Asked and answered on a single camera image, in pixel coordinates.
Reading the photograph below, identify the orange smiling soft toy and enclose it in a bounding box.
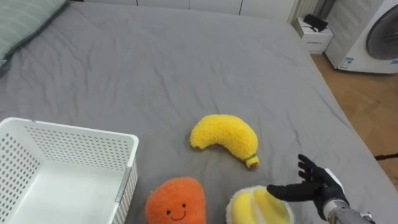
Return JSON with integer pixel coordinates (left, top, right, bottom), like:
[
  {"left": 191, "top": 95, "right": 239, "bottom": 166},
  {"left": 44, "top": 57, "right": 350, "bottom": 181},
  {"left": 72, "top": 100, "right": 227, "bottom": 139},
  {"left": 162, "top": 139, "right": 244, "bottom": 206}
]
[{"left": 144, "top": 177, "right": 207, "bottom": 224}]

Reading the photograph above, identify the grey bed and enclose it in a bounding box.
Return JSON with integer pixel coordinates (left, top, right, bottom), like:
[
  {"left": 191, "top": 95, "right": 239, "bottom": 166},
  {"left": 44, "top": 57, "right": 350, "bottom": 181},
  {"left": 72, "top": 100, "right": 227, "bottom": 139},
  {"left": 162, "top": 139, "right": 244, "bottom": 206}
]
[{"left": 0, "top": 2, "right": 398, "bottom": 224}]

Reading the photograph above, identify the white cardboard box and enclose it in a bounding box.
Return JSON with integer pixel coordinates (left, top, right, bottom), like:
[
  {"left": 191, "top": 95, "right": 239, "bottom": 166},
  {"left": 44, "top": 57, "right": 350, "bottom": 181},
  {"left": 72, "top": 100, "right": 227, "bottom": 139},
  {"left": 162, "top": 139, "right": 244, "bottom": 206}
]
[{"left": 294, "top": 17, "right": 334, "bottom": 55}]

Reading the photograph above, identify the yellow banana soft toy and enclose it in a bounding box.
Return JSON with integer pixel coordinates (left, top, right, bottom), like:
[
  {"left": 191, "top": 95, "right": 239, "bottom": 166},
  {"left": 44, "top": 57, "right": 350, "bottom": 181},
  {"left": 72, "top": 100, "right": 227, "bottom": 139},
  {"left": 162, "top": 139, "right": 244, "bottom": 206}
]
[{"left": 189, "top": 114, "right": 260, "bottom": 169}]

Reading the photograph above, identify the yellow and white soft toy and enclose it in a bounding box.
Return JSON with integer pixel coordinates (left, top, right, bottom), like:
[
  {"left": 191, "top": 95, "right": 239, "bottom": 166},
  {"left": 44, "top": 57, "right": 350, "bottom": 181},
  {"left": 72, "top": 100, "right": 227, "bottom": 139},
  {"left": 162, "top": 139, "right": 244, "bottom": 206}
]
[{"left": 225, "top": 185, "right": 295, "bottom": 224}]

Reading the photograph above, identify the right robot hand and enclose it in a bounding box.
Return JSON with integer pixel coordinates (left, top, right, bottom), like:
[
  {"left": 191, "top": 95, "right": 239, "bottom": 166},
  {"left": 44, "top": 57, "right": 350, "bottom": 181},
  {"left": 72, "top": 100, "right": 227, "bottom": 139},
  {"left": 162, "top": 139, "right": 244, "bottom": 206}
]
[{"left": 266, "top": 154, "right": 350, "bottom": 222}]

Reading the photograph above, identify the white cabinet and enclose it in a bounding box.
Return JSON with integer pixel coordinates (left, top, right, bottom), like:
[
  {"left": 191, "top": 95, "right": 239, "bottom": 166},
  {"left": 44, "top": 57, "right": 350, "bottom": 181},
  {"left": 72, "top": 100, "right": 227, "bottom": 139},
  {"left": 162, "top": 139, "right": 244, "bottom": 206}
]
[{"left": 83, "top": 0, "right": 299, "bottom": 23}]

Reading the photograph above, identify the white perforated plastic basket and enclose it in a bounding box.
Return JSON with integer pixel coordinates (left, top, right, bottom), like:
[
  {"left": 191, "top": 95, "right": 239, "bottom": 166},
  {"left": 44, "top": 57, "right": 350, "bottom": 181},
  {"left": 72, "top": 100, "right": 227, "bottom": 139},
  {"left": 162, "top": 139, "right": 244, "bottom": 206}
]
[{"left": 0, "top": 117, "right": 140, "bottom": 224}]

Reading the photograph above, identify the black floor cable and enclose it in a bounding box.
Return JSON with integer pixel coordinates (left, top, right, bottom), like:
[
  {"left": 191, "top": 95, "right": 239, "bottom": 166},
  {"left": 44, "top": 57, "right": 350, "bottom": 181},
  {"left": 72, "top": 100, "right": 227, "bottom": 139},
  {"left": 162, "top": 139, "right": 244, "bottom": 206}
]
[{"left": 374, "top": 152, "right": 398, "bottom": 161}]

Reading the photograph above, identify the green striped pillow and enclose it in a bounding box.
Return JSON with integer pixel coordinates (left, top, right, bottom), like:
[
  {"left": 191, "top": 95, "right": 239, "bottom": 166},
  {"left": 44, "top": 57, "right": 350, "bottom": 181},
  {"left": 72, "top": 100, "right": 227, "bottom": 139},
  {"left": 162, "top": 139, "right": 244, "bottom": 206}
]
[{"left": 0, "top": 0, "right": 70, "bottom": 68}]

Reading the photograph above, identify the black object on box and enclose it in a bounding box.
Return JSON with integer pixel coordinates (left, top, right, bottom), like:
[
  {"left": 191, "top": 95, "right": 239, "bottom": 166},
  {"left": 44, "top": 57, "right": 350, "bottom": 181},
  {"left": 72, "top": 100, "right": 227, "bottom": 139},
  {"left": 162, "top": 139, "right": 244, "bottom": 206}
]
[{"left": 303, "top": 14, "right": 329, "bottom": 33}]

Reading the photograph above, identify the white washing machine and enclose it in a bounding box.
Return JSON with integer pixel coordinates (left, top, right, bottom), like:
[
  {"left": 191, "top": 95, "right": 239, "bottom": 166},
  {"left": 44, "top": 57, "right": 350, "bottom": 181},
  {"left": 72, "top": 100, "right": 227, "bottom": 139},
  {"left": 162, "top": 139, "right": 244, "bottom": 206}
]
[{"left": 324, "top": 0, "right": 398, "bottom": 75}]

